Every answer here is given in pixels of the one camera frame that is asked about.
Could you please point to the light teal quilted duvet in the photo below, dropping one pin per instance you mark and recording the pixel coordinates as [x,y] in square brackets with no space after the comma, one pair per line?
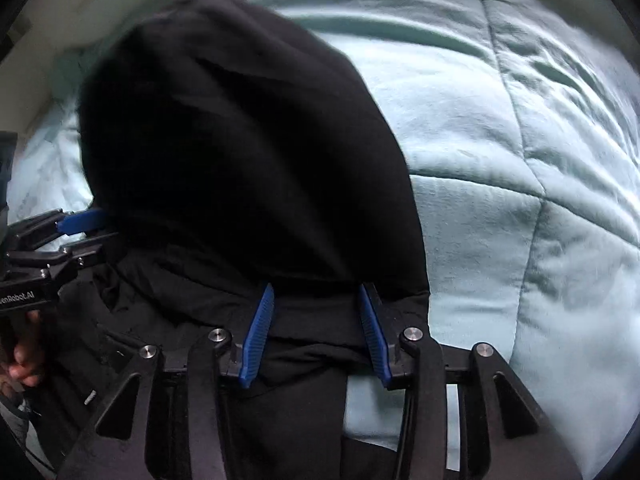
[519,126]

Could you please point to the person's left hand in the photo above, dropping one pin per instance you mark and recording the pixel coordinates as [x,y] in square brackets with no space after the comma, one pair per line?
[21,353]

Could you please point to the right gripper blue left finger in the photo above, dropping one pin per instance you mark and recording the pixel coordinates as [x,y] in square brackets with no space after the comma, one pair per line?
[220,364]

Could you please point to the black hooded parka coat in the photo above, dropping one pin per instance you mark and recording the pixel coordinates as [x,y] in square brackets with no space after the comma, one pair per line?
[235,152]

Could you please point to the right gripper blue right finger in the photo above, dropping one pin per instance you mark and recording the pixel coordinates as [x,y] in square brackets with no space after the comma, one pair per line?
[405,357]

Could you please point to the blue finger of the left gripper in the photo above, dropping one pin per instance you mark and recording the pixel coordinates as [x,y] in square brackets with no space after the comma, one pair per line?
[85,248]
[80,220]

